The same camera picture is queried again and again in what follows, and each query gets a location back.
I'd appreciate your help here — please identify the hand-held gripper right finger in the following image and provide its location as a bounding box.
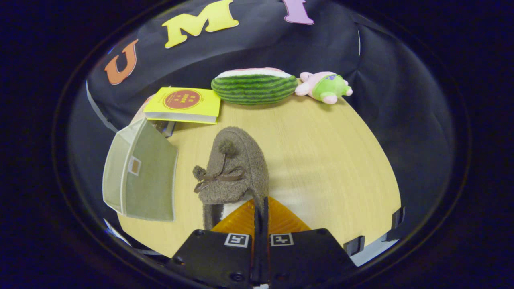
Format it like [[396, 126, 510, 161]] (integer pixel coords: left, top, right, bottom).
[[261, 197, 358, 288]]

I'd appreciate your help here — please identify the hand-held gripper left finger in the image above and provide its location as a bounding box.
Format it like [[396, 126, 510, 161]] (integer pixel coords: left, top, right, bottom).
[[167, 199, 262, 289]]

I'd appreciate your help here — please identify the translucent plastic storage box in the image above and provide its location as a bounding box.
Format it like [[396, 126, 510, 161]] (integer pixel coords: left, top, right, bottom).
[[102, 117, 179, 222]]

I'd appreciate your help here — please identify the brown fuzzy shoe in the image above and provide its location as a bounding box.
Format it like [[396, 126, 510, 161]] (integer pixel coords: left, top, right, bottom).
[[193, 126, 269, 230]]

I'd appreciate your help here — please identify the black table edge clamp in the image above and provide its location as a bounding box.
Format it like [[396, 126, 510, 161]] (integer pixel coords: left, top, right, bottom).
[[344, 236, 365, 256], [392, 207, 405, 230]]

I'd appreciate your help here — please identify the yellow book with red circle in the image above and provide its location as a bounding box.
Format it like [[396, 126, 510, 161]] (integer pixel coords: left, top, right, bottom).
[[143, 86, 221, 124]]

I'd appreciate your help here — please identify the beige paperback book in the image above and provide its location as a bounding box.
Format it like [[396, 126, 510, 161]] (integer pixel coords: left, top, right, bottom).
[[131, 94, 161, 121]]

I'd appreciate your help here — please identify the pink and green plush toy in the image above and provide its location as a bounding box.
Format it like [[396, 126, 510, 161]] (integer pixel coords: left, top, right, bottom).
[[295, 71, 353, 105]]

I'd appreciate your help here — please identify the watermelon slice plush toy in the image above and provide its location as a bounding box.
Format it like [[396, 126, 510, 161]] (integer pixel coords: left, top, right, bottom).
[[211, 67, 299, 106]]

